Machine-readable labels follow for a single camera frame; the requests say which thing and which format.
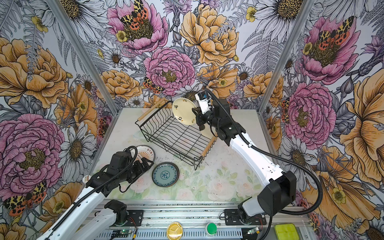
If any black wire dish rack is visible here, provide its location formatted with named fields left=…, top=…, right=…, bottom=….
left=135, top=98, right=217, bottom=169

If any small white jar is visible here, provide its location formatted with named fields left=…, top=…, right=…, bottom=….
left=82, top=175, right=91, bottom=184

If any dark grey small plate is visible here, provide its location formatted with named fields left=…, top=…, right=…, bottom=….
left=152, top=162, right=180, bottom=188

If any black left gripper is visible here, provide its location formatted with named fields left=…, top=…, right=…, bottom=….
left=118, top=157, right=154, bottom=185

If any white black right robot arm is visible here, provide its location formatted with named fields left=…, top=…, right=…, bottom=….
left=192, top=100, right=297, bottom=221

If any aluminium corner post left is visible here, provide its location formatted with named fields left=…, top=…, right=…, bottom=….
left=47, top=1, right=119, bottom=116

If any white plate orange pattern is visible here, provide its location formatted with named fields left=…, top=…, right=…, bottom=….
left=135, top=145, right=156, bottom=162

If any lime green button right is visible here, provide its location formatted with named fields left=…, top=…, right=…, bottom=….
left=274, top=224, right=300, bottom=240

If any small circuit board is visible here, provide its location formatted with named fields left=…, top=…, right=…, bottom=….
left=111, top=229, right=135, bottom=239

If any gold round button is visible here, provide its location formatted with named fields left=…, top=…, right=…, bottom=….
left=166, top=222, right=184, bottom=240

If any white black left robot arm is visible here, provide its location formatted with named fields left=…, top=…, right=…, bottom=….
left=39, top=147, right=155, bottom=240

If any black corrugated cable right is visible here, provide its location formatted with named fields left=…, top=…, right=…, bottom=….
left=205, top=88, right=324, bottom=216

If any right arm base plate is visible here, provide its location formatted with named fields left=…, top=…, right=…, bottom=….
left=224, top=209, right=267, bottom=226

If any beige small plate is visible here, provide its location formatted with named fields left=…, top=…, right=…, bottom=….
left=172, top=98, right=196, bottom=126

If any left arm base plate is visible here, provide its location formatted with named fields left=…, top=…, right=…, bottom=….
left=121, top=210, right=144, bottom=227

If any green round button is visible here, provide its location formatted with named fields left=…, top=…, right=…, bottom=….
left=205, top=223, right=218, bottom=237

